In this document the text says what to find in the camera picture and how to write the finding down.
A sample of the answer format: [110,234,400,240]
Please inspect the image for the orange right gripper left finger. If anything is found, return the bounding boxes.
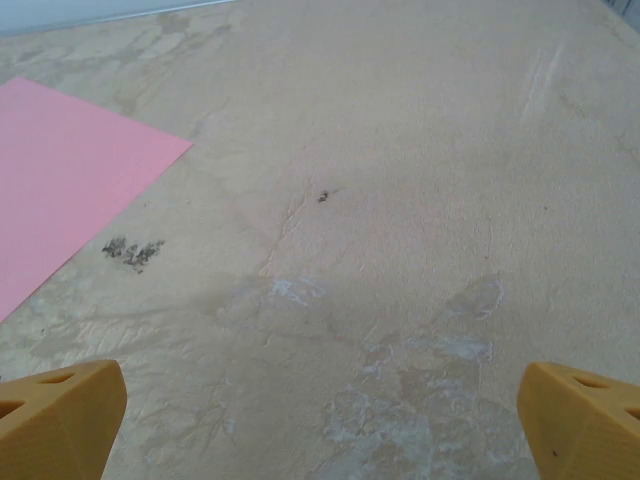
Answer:
[0,358,127,480]

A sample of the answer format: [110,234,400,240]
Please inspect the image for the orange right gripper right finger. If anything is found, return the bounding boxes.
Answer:
[518,361,640,480]

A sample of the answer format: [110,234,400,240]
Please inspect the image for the pink paper sheet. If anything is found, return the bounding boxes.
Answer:
[0,75,194,324]

